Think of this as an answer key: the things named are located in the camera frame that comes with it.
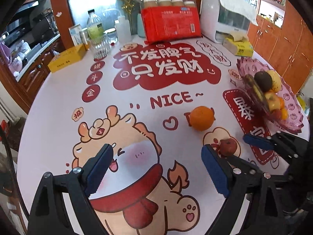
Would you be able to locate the clear plastic bottle green label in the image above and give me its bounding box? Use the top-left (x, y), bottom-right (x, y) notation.
top-left (86, 9), bottom-right (104, 43)

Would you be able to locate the white towel on appliance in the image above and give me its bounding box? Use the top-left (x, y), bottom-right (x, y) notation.
top-left (220, 0), bottom-right (258, 25)

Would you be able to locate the yellow tissue box right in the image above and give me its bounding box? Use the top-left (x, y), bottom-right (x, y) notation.
top-left (223, 32), bottom-right (254, 57)

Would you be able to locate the pink glass fruit bowl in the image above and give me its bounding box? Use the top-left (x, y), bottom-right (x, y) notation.
top-left (237, 57), bottom-right (304, 134)

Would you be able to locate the clear glass cup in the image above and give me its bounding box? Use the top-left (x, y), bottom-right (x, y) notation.
top-left (90, 33), bottom-right (110, 60)

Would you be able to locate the white squeeze bottle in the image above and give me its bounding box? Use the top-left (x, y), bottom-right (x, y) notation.
top-left (102, 9), bottom-right (132, 44)

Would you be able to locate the orange beside avocado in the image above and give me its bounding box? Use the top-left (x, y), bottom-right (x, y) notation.
top-left (189, 106), bottom-right (215, 131)

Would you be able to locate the white countertop appliance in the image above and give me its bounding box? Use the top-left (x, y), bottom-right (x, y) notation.
top-left (200, 0), bottom-right (251, 43)

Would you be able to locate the small glass jar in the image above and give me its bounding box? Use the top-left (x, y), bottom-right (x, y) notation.
top-left (104, 28), bottom-right (118, 46)

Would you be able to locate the brown overripe banana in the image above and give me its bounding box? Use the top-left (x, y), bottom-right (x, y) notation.
top-left (243, 74), bottom-right (270, 112)

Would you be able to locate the white carton with blue print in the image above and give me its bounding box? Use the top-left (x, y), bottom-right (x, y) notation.
top-left (68, 24), bottom-right (82, 46)

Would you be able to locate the red snack package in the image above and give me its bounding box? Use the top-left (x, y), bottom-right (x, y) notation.
top-left (141, 6), bottom-right (201, 44)

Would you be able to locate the dark avocado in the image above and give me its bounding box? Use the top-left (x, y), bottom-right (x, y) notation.
top-left (254, 71), bottom-right (273, 92)

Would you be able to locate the yellow pear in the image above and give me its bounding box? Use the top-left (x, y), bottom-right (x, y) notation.
top-left (267, 70), bottom-right (282, 93)

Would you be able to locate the printed pink tablecloth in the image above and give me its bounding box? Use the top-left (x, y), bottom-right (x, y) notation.
top-left (17, 37), bottom-right (312, 234)

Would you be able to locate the small orange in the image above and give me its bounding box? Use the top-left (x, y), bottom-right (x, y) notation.
top-left (271, 109), bottom-right (282, 120)

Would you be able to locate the red lychee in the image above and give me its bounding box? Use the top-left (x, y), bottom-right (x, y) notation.
top-left (219, 138), bottom-right (238, 156)

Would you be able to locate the yellow flat box left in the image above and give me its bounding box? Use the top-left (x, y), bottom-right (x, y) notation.
top-left (48, 44), bottom-right (86, 73)

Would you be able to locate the pack of beige jars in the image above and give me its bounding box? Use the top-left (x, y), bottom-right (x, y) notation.
top-left (134, 0), bottom-right (197, 9)

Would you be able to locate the red apple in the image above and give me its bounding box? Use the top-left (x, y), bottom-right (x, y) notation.
top-left (264, 91), bottom-right (280, 112)

